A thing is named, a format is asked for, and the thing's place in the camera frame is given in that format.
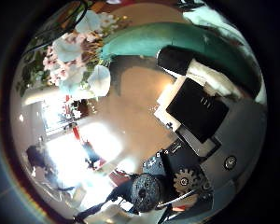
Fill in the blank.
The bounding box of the flower bouquet with teal wrap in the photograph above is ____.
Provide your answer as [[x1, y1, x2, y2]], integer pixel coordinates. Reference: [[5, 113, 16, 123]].
[[41, 8, 262, 101]]

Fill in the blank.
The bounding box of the dark glass vase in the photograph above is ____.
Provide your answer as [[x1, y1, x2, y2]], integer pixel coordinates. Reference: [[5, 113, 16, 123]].
[[29, 1, 90, 52]]

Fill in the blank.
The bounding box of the person in blue top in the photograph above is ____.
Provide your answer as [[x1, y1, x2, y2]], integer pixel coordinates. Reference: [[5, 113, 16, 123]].
[[82, 141, 102, 171]]

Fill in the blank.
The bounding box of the person in dark clothes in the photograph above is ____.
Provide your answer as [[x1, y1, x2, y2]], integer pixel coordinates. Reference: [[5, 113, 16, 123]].
[[24, 144, 59, 185]]

